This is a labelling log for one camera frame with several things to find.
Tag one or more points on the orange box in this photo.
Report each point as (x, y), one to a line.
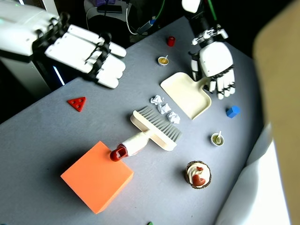
(93, 178)

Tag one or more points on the crumpled white paper ball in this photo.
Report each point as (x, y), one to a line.
(174, 117)
(164, 108)
(156, 100)

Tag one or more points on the toy cupcake with red hearts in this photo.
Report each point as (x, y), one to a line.
(198, 174)

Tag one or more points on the small bowl of yellow food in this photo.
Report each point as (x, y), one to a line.
(163, 61)

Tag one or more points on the black chair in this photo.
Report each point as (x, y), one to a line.
(105, 25)

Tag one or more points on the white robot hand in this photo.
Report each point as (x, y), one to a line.
(216, 61)
(21, 28)

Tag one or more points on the blurred tan panel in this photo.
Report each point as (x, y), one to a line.
(281, 93)

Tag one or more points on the black flat device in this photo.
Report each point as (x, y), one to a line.
(110, 9)

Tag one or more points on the blue block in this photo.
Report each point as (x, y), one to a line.
(232, 111)

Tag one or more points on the grey table cloth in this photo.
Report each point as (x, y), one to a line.
(152, 199)

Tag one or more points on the cream plastic dustpan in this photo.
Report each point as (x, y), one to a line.
(185, 93)

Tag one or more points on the red triangle block with holes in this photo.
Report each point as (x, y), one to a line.
(77, 103)

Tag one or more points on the small bowl of green food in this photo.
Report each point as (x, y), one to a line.
(217, 140)

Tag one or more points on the red cylinder with white cross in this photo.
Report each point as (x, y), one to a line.
(171, 41)

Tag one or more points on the grey connector with blue end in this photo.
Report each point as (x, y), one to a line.
(146, 26)

